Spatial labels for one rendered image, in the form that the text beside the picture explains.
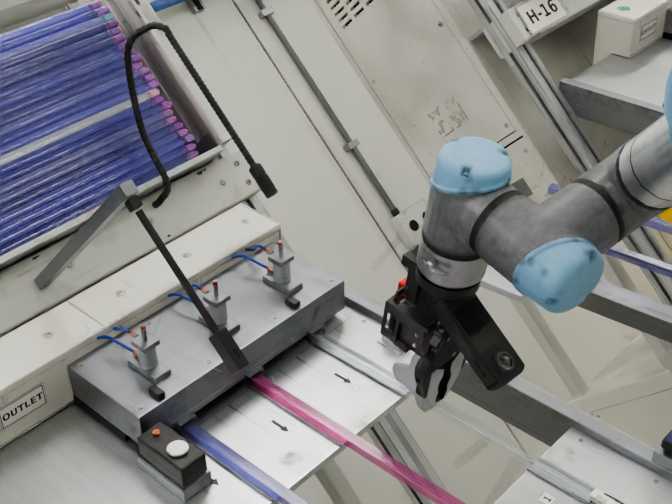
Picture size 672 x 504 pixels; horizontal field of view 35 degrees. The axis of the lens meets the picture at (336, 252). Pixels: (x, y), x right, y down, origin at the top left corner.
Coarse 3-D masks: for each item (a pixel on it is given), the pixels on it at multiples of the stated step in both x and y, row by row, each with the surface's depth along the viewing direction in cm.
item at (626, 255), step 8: (616, 248) 140; (624, 248) 140; (616, 256) 140; (624, 256) 139; (632, 256) 138; (640, 256) 138; (640, 264) 138; (648, 264) 137; (656, 264) 137; (664, 264) 137; (656, 272) 137; (664, 272) 136
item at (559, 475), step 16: (320, 336) 136; (336, 352) 134; (352, 352) 133; (368, 368) 131; (384, 368) 131; (400, 384) 128; (448, 416) 124; (464, 416) 124; (480, 432) 122; (496, 432) 121; (512, 448) 119; (528, 464) 118; (544, 464) 117; (560, 480) 116; (576, 480) 115
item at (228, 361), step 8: (224, 328) 107; (216, 336) 107; (224, 336) 107; (216, 344) 108; (224, 344) 107; (232, 344) 107; (224, 352) 107; (232, 352) 107; (240, 352) 107; (224, 360) 108; (232, 360) 107; (240, 360) 107; (232, 368) 108; (240, 368) 107
